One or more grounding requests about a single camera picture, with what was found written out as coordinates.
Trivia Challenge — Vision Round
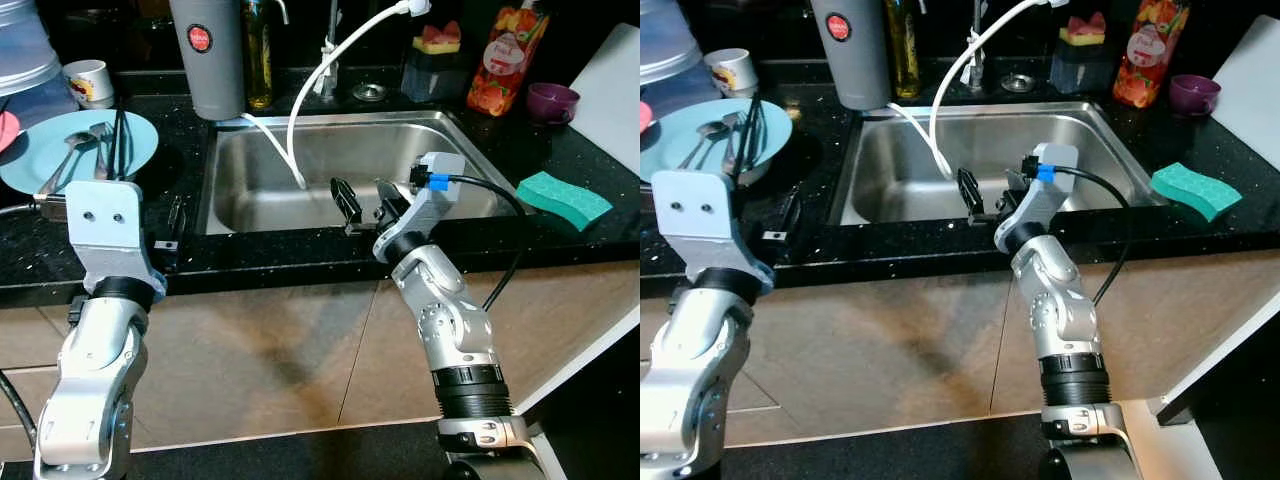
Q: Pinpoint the light blue plate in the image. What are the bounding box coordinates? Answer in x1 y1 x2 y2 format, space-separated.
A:
0 108 161 196
640 97 794 186

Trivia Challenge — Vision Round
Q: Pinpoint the silver spoon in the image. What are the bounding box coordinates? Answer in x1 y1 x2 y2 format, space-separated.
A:
38 128 96 196
678 120 726 171

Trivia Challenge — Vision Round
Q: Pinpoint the stainless steel sink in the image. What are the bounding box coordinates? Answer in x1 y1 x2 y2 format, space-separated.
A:
195 108 531 238
828 100 1171 226

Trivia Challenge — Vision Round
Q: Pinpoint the thin white tube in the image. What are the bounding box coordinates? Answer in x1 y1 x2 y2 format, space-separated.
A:
240 113 301 186
885 102 946 176

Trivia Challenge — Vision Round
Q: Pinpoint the dark sponge holder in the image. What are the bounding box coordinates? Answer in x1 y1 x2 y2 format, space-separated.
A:
1048 40 1113 96
400 45 471 104

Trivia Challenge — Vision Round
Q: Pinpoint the beige cabinet door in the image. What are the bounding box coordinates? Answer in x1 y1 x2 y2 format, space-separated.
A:
990 248 1280 411
340 262 641 421
130 280 379 446
745 270 1026 446

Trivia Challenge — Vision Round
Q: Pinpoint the grey water filter canister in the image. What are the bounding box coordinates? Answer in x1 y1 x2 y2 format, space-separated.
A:
810 0 893 111
168 0 248 122

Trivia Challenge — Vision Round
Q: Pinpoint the olive oil bottle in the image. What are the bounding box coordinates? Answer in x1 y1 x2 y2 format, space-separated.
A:
888 0 921 101
243 0 276 111

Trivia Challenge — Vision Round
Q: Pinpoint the white printed mug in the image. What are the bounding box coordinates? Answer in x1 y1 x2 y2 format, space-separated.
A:
705 48 761 99
62 60 116 109

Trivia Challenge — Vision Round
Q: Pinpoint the chrome sink faucet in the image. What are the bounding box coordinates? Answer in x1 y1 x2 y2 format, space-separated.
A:
965 0 991 91
318 0 346 101

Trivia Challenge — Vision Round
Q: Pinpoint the red yellow sponge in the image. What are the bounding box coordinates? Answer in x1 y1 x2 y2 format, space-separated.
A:
415 20 463 56
1060 12 1108 48

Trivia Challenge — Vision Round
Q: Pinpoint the beige drawer front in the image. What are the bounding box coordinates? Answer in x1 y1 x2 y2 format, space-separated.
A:
0 365 61 433
0 303 86 371

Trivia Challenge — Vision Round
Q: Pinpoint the green sponge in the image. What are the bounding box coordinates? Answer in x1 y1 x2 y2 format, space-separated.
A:
1150 162 1244 223
515 170 614 233

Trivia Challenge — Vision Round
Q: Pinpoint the fruit print soap dispenser bottle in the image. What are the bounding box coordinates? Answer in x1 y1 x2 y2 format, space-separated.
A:
466 0 551 118
1112 0 1191 109

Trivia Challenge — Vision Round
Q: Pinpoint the purple cup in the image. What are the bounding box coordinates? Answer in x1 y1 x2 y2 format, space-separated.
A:
1168 74 1223 119
527 82 582 126

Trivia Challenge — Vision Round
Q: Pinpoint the white cutting board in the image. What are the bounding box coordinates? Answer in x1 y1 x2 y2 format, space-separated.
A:
1208 42 1280 171
565 22 641 179

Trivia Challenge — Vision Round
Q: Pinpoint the white cabinet end panel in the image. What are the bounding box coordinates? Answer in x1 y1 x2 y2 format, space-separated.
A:
1150 295 1280 421
515 300 641 419

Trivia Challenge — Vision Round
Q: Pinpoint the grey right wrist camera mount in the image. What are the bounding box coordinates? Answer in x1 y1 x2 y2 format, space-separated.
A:
398 152 467 237
1015 143 1081 229

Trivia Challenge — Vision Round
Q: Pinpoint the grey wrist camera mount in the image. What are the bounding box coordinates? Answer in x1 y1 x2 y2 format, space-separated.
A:
65 180 169 296
1015 143 1081 229
650 170 776 291
398 152 467 237

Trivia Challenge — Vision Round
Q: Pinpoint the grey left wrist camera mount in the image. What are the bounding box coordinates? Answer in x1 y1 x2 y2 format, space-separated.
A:
650 170 776 291
65 180 169 296

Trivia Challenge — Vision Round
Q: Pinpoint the white flexible hose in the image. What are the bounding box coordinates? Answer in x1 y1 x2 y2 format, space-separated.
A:
928 0 1066 181
286 0 433 191

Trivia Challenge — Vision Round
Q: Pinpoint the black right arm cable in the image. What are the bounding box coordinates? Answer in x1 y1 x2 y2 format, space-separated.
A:
440 172 528 313
1055 165 1134 306

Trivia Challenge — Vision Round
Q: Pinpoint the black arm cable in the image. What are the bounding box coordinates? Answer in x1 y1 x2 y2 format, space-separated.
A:
1055 165 1134 306
440 172 528 313
0 200 71 223

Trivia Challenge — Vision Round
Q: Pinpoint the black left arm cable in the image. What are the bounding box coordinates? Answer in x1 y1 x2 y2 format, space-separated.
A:
0 200 71 223

